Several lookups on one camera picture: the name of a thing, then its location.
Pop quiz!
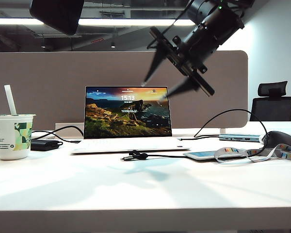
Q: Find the grey USB hub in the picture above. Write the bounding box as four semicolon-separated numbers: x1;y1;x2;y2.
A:
219;133;261;143

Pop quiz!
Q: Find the black vertical mouse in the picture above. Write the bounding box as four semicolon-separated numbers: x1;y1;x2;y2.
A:
261;130;291;156

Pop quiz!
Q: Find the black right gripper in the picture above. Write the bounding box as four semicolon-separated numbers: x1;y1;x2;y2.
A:
142;25;216;100

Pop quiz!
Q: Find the black power adapter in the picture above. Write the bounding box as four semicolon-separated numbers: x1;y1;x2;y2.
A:
30;139;64;151

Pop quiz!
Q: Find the grey printed lanyard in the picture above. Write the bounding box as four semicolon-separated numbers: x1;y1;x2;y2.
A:
214;143;291;164

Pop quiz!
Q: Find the light blue phone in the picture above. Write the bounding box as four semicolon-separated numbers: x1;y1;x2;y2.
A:
183;150;247;161

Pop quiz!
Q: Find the black mesh office chair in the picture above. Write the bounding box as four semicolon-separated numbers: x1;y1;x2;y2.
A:
249;81;291;122

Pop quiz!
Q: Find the green print paper cup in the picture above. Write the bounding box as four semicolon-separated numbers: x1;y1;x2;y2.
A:
0;113;37;161

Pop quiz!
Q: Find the black laptop hub cable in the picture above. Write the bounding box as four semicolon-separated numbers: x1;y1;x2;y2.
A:
178;135;221;142

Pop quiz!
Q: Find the brown desk divider panel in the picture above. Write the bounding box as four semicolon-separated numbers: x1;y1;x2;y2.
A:
0;50;249;129

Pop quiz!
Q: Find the white laptop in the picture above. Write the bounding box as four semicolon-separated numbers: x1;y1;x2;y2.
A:
70;85;191;155

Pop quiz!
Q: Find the white straw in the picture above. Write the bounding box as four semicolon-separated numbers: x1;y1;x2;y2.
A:
4;84;17;116

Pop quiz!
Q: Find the black power adapter cable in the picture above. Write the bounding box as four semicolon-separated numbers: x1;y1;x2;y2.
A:
31;125;85;144

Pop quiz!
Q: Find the black charger cable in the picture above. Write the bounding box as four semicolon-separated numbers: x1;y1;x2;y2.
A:
120;108;269;163

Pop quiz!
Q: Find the black smartphone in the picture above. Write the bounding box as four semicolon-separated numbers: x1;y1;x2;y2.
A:
29;0;85;36

